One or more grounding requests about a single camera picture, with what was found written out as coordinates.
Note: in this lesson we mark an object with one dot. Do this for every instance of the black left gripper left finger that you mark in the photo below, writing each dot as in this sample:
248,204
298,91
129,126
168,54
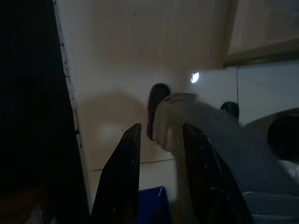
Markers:
119,182

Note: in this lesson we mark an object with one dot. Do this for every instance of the grey robot right leg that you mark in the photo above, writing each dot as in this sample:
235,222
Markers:
257,121

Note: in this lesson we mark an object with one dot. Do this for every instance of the grey robot leg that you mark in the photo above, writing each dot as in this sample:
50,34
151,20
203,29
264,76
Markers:
257,121
222,130

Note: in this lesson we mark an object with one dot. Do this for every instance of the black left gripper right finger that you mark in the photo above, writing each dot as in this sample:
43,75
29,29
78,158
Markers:
210,186

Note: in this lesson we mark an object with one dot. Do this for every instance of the blue dustpan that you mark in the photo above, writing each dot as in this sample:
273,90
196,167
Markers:
151,205

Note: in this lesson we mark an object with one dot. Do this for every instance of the grey robot left leg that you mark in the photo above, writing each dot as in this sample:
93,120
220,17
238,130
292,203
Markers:
222,130

